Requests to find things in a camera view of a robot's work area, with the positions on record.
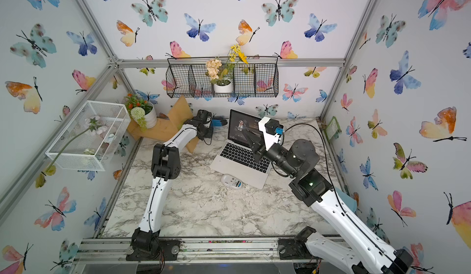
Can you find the black wire wall basket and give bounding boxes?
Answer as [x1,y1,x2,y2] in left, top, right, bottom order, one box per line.
[163,55,279,98]

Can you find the pink artificial flower stem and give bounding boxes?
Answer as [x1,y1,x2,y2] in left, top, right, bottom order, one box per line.
[35,115,109,189]

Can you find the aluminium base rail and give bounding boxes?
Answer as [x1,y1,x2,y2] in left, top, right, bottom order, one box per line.
[74,236,319,265]

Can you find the white pot peach flowers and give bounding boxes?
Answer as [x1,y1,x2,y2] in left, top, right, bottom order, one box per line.
[206,44,249,94]

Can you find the light blue plastic object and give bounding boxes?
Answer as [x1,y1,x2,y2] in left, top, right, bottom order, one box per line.
[335,187,358,213]

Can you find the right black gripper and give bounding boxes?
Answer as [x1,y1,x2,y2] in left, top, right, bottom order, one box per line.
[245,127,303,184]

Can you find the white wire cage box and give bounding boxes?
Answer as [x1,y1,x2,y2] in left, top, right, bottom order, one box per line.
[45,100,131,172]

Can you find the white wireless mouse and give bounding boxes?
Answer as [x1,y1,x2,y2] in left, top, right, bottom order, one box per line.
[221,174,243,190]

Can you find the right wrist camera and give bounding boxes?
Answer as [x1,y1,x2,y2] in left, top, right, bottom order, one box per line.
[258,116,284,151]

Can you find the silver laptop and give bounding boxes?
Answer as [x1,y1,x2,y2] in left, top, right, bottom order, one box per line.
[210,110,271,189]

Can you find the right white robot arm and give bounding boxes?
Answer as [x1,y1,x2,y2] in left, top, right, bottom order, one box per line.
[242,129,413,274]

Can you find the white pot green plant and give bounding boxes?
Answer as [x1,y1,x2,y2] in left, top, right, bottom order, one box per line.
[124,91,157,130]

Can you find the wooden corner shelf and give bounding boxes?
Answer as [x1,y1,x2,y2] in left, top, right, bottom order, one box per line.
[127,97,193,141]

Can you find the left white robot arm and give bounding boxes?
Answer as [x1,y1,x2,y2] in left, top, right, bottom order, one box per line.
[126,110,213,262]

